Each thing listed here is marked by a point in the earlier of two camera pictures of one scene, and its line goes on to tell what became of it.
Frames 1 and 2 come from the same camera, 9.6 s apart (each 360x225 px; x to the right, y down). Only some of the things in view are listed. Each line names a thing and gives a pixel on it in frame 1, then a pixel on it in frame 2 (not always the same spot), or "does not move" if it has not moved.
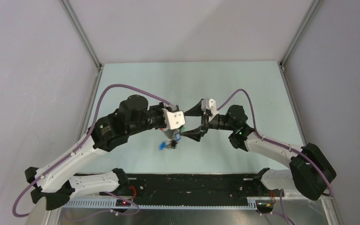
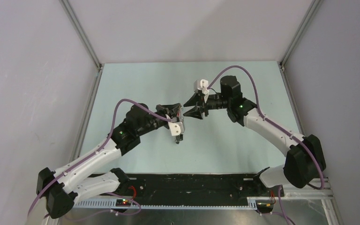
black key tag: (174, 142) -> (179, 138)
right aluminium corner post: (311, 13) does not move
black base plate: (190, 188) does not move
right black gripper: (196, 133) -> (197, 99)
